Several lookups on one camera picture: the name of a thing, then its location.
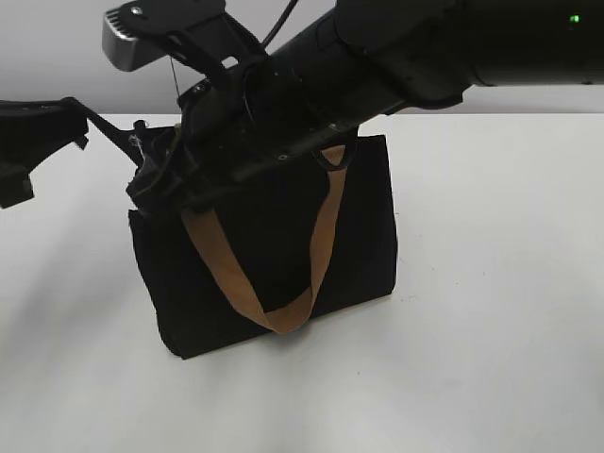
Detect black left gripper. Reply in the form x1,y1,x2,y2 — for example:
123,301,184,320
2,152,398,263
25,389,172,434
1,97,142,209

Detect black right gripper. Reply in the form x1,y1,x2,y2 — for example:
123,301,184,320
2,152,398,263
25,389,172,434
126,66,357,212

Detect black canvas bag tan handles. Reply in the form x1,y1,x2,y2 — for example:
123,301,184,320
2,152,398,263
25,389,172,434
128,135,398,360

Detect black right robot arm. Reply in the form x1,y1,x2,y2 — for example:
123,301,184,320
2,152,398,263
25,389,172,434
119,1,603,216

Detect black thin cable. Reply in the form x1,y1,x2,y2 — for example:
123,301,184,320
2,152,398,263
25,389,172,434
168,54,181,101

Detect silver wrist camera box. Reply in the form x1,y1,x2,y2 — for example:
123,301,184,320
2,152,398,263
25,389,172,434
102,0,264,76

